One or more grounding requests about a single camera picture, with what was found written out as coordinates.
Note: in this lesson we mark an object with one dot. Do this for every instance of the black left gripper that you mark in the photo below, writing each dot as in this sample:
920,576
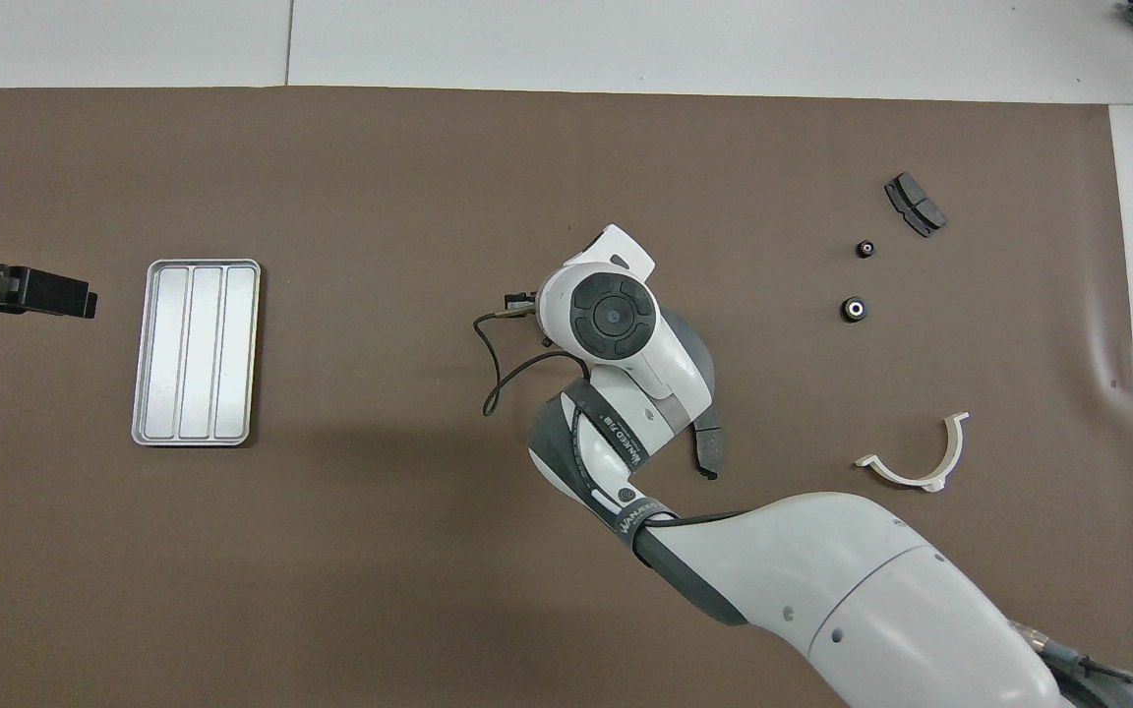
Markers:
55,295

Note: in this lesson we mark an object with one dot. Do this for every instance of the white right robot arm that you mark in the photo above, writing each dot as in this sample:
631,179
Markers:
852,590

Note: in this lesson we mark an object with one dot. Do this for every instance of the silver metal tray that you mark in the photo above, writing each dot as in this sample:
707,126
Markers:
193,354

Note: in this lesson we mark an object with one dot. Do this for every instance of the brown paper mat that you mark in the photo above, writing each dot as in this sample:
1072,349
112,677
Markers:
330,590

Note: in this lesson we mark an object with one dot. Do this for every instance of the long dark grey brake pad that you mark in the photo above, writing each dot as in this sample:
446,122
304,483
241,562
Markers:
711,447

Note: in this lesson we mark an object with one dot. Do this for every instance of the grooved dark grey brake pad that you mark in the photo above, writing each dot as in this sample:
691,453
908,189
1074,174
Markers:
916,205

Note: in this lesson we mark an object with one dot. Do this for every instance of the white curved plastic bracket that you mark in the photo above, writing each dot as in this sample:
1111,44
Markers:
932,482

